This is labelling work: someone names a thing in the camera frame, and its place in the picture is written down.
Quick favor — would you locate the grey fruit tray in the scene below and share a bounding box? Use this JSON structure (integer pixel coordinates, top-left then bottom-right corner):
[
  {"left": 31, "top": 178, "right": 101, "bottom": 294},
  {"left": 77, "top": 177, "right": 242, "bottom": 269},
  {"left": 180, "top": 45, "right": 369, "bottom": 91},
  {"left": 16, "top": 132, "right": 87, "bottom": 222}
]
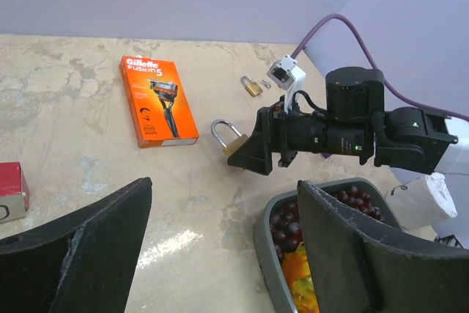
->
[{"left": 254, "top": 177, "right": 402, "bottom": 312}]

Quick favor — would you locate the large brass padlock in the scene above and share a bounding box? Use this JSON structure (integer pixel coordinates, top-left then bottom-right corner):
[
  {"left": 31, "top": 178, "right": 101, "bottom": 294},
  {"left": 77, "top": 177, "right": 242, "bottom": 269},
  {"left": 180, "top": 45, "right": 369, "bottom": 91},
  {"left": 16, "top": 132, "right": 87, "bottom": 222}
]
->
[{"left": 210, "top": 119, "right": 248, "bottom": 160}]

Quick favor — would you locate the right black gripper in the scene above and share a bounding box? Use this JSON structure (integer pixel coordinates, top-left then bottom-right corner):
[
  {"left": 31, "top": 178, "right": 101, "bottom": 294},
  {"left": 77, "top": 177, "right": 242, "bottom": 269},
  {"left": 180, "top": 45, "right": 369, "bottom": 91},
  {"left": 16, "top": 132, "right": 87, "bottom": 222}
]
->
[{"left": 227, "top": 106, "right": 319, "bottom": 175}]

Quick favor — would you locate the orange horned melon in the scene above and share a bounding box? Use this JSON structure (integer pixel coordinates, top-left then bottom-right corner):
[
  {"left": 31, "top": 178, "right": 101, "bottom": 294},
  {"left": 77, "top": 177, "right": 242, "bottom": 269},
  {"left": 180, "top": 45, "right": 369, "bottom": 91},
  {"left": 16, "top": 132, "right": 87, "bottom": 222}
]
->
[{"left": 281, "top": 242, "right": 320, "bottom": 313}]

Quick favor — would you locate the orange razor box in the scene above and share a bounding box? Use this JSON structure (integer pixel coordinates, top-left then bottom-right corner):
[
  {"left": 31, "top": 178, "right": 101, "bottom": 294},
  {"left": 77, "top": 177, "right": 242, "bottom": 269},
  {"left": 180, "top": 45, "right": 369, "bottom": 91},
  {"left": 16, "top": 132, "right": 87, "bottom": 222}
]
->
[{"left": 119, "top": 56, "right": 199, "bottom": 148}]

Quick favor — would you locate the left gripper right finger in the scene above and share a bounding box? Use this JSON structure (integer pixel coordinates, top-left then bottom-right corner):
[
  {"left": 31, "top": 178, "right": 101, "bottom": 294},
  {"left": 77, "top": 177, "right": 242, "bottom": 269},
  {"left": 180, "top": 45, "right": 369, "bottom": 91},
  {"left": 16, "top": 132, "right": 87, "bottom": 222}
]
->
[{"left": 298, "top": 181, "right": 468, "bottom": 312}]

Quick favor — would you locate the red toothpaste box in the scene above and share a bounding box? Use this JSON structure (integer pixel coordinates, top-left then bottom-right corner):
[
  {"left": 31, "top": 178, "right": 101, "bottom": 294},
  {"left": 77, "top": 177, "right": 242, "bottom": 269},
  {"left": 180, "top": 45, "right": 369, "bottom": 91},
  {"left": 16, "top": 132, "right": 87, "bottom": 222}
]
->
[{"left": 0, "top": 162, "right": 29, "bottom": 223}]

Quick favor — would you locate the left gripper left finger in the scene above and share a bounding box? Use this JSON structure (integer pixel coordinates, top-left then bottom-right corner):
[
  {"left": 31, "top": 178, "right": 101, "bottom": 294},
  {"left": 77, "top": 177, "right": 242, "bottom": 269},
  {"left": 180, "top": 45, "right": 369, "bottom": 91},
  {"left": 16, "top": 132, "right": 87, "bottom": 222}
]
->
[{"left": 1, "top": 177, "right": 152, "bottom": 312}]

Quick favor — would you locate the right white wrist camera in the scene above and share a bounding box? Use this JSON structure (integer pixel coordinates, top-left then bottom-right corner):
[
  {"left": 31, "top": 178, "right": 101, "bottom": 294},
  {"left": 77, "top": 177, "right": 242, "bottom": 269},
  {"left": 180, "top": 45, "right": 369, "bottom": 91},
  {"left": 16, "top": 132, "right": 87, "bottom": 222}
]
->
[{"left": 267, "top": 55, "right": 306, "bottom": 112}]

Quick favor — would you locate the dark red grapes bunch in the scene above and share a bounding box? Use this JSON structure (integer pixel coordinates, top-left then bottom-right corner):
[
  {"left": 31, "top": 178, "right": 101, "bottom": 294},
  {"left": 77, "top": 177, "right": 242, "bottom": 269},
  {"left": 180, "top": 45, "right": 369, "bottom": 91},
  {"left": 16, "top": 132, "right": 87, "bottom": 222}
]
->
[{"left": 269, "top": 185, "right": 384, "bottom": 263}]

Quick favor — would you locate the small loose silver key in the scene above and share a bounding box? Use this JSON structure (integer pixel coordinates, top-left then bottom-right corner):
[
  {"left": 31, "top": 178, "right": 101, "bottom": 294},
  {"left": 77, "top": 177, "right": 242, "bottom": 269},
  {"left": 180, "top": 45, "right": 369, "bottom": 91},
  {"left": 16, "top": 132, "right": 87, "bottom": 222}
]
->
[{"left": 261, "top": 80, "right": 271, "bottom": 89}]

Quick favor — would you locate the small brass padlock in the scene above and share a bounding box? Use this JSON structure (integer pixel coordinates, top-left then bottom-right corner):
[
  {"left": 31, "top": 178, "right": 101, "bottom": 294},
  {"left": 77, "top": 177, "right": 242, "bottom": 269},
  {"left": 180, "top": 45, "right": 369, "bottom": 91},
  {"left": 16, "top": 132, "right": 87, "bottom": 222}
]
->
[{"left": 240, "top": 76, "right": 263, "bottom": 97}]

